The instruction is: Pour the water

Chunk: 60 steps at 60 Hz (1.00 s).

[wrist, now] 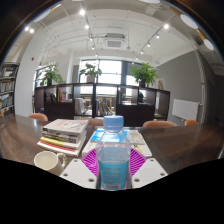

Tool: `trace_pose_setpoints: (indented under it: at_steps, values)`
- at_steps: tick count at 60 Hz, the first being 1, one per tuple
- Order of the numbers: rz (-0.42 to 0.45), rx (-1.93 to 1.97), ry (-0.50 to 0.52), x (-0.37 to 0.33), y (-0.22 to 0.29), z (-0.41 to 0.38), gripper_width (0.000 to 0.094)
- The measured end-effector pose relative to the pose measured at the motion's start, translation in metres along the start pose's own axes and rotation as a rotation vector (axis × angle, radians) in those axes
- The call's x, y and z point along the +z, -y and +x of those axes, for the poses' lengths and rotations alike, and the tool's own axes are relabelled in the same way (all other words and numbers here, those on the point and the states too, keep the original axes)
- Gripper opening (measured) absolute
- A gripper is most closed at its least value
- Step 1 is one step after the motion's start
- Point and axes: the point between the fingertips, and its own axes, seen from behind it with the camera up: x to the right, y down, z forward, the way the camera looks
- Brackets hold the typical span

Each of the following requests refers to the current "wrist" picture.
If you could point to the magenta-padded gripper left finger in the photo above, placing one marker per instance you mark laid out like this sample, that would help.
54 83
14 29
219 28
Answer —
77 172

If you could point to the white wall board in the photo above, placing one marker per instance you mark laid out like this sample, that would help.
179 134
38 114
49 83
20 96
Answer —
185 109

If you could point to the bushy drooping potted plant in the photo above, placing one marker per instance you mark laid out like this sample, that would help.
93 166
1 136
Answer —
50 75

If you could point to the white red-edged book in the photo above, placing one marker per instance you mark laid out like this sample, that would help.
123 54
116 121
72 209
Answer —
56 148

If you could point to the cream ceramic mug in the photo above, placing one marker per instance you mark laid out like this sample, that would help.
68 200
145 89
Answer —
46 160

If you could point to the small white-potted plant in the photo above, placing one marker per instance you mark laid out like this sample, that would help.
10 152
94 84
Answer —
90 70

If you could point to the ceiling track spotlights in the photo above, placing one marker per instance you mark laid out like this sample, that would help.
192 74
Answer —
82 12

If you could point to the round white ceiling lamps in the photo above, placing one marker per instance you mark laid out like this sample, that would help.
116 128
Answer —
188 21

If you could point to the clear blue-capped water bottle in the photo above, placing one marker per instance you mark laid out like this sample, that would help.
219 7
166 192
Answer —
112 160

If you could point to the tall dark bookshelf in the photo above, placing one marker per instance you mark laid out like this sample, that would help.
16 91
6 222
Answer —
7 88

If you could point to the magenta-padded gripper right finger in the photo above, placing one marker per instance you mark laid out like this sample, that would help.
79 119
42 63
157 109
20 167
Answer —
149 171

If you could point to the ceiling air conditioner unit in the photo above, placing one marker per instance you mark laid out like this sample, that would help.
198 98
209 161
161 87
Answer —
114 41

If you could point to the large flat blue-cover book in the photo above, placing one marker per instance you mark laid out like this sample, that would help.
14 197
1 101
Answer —
135 136

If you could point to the large dark-potted green plant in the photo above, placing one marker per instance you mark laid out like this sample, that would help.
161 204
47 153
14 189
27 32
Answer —
144 73

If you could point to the orange chairs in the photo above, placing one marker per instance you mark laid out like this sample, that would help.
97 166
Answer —
158 124

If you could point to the low dark shelf unit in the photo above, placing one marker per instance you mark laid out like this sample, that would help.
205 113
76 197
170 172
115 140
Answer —
58 110

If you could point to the yellow-spined book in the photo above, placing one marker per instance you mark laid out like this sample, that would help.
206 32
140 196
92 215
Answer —
60 141

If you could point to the dark-spined book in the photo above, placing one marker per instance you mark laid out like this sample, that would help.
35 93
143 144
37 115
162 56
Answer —
61 135

